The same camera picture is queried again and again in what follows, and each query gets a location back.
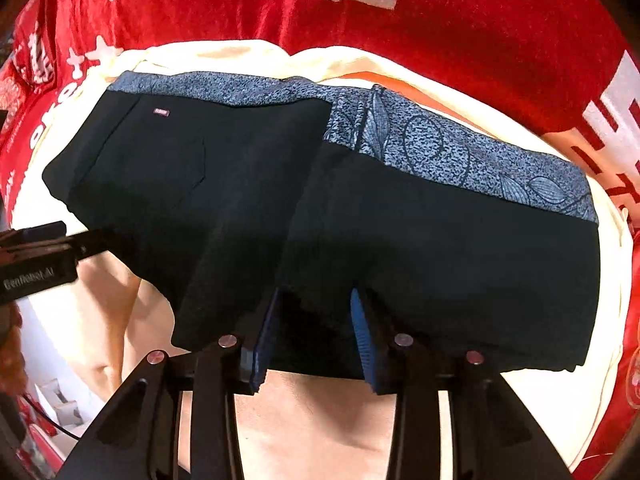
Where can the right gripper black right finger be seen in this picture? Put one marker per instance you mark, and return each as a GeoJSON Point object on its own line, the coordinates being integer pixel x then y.
{"type": "Point", "coordinates": [374, 338]}

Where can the black pants with blue trim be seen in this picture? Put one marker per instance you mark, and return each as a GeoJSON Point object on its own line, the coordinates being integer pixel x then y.
{"type": "Point", "coordinates": [222, 187]}

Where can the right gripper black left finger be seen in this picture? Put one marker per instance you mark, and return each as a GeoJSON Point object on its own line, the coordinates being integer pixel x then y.
{"type": "Point", "coordinates": [258, 329]}

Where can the red sofa cover white characters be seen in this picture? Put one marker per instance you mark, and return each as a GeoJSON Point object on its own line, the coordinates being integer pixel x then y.
{"type": "Point", "coordinates": [562, 69]}

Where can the person's left hand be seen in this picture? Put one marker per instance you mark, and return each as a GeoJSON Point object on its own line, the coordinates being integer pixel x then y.
{"type": "Point", "coordinates": [13, 375]}

